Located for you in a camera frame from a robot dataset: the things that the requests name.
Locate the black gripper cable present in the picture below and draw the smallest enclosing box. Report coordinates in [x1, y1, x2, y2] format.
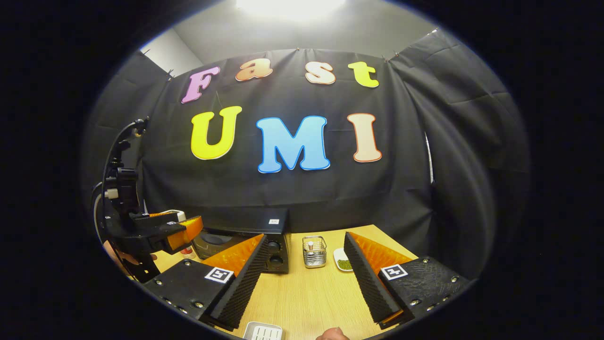
[100, 118, 146, 194]

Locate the black backdrop cloth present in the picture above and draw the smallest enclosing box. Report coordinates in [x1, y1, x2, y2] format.
[80, 28, 531, 279]

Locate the black electric oven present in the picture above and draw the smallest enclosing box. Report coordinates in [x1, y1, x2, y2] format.
[191, 208, 292, 274]

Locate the white tray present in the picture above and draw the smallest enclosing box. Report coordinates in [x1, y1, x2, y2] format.
[243, 321, 284, 340]

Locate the white divided plate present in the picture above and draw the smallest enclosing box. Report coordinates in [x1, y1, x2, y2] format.
[333, 247, 354, 273]

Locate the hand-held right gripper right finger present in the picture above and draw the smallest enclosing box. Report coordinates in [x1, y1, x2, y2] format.
[343, 231, 472, 330]

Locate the ceiling light panel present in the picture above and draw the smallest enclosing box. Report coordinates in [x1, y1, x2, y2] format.
[236, 0, 347, 19]

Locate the metal wire basket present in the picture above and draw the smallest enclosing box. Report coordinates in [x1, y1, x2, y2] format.
[302, 235, 328, 269]

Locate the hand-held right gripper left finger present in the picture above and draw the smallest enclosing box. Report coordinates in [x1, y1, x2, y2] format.
[142, 233, 269, 331]

